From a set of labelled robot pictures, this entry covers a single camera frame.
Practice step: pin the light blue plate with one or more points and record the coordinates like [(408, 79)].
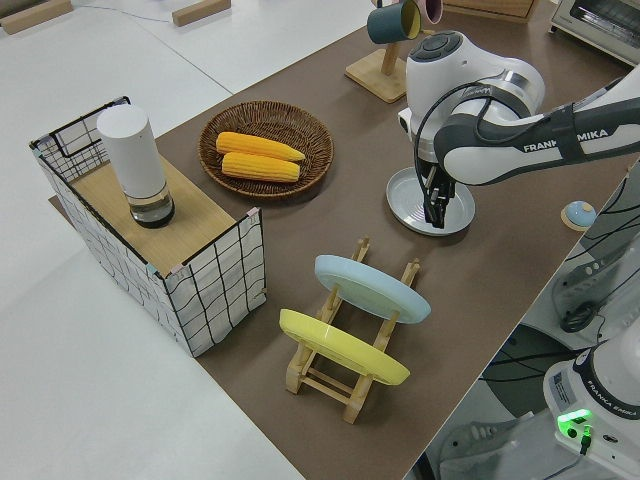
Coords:
[(370, 290)]

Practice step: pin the large wooden box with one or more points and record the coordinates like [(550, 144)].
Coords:
[(492, 7)]

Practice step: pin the yellow corn cob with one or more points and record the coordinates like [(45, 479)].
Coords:
[(260, 146), (260, 167)]

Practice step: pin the wooden plate rack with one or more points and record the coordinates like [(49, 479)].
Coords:
[(320, 382)]

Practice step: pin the pink mug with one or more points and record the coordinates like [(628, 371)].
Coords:
[(432, 10)]

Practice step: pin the wooden mug tree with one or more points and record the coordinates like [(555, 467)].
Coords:
[(380, 75)]

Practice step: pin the yellow plate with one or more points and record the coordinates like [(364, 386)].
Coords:
[(340, 345)]

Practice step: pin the wooden block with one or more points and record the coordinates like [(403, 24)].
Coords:
[(35, 15), (200, 11)]

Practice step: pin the brown wicker basket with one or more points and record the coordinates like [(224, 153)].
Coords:
[(310, 130)]

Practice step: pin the blue service bell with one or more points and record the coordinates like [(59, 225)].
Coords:
[(577, 215)]

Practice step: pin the brown table mat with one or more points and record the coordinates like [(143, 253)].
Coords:
[(310, 230)]

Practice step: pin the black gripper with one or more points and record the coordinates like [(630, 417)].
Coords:
[(436, 182)]

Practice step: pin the white cylindrical bottle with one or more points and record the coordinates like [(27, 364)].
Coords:
[(135, 155)]

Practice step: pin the white toaster oven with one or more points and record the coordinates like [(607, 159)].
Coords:
[(600, 25)]

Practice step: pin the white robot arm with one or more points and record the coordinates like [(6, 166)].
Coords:
[(500, 135)]

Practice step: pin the gray plate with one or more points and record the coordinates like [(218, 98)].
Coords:
[(407, 202)]

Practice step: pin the dark blue mug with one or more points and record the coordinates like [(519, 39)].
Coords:
[(387, 22)]

